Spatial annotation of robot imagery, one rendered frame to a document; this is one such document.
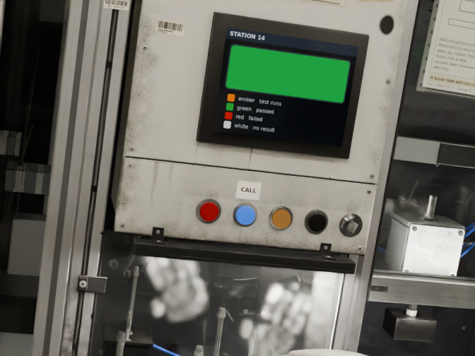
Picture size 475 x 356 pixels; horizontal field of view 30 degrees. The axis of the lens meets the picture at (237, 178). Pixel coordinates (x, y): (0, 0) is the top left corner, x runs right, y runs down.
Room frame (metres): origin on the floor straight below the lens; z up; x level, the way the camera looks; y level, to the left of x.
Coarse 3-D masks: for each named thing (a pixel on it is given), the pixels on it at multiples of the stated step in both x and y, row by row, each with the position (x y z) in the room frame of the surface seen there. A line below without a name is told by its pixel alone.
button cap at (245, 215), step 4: (240, 208) 1.39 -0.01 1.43; (244, 208) 1.39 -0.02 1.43; (248, 208) 1.39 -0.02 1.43; (240, 212) 1.38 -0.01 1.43; (244, 212) 1.39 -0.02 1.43; (248, 212) 1.39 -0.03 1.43; (252, 212) 1.39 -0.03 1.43; (236, 216) 1.39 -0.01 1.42; (240, 216) 1.38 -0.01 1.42; (244, 216) 1.39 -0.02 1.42; (248, 216) 1.39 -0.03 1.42; (252, 216) 1.39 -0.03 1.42; (240, 220) 1.38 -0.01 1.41; (244, 220) 1.39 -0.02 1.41; (248, 220) 1.39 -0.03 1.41; (252, 220) 1.39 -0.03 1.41; (244, 224) 1.39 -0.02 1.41; (248, 224) 1.39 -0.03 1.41
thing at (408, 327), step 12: (396, 312) 1.70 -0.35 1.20; (408, 312) 1.70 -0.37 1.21; (420, 312) 1.72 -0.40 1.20; (384, 324) 1.72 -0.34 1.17; (396, 324) 1.66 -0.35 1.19; (408, 324) 1.67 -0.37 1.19; (420, 324) 1.68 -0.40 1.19; (432, 324) 1.68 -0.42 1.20; (396, 336) 1.67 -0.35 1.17; (408, 336) 1.67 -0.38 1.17; (420, 336) 1.68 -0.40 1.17; (432, 336) 1.68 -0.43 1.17
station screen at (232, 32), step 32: (256, 32) 1.37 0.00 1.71; (224, 64) 1.36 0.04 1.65; (352, 64) 1.40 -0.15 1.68; (224, 96) 1.36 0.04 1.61; (256, 96) 1.37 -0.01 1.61; (288, 96) 1.38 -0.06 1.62; (224, 128) 1.36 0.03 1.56; (256, 128) 1.37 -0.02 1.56; (288, 128) 1.38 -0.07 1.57; (320, 128) 1.40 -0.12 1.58
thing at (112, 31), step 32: (128, 0) 1.36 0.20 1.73; (96, 64) 1.35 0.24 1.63; (96, 96) 1.35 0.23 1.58; (96, 128) 1.35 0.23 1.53; (96, 160) 1.36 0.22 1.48; (96, 192) 1.36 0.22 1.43; (96, 224) 1.36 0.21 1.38; (96, 256) 1.36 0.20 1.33; (64, 320) 1.35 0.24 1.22; (64, 352) 1.35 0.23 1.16
